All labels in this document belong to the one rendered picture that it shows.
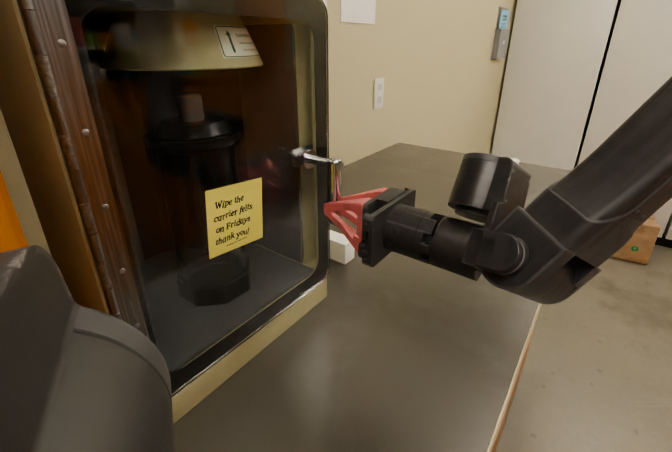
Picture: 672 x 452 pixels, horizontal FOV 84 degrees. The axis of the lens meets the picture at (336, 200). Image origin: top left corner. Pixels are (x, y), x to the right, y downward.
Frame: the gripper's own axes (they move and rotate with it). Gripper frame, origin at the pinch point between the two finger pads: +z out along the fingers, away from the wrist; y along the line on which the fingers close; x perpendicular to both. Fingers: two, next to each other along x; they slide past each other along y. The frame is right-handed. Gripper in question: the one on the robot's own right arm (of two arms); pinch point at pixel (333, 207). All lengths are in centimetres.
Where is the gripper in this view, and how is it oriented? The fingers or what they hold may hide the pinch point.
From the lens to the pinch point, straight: 49.0
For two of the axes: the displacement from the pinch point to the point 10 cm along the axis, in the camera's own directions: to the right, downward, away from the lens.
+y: -6.0, 3.2, -7.3
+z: -8.0, -2.4, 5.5
